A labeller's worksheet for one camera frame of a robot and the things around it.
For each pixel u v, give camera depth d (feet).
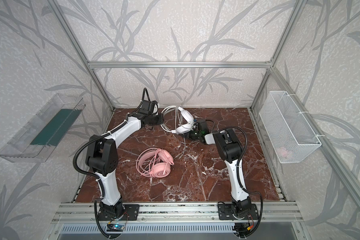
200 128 2.91
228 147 2.01
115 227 2.32
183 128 2.76
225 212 2.39
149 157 3.05
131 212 2.42
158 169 2.61
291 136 2.00
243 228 2.52
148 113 2.47
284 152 2.36
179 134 2.96
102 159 1.68
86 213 2.47
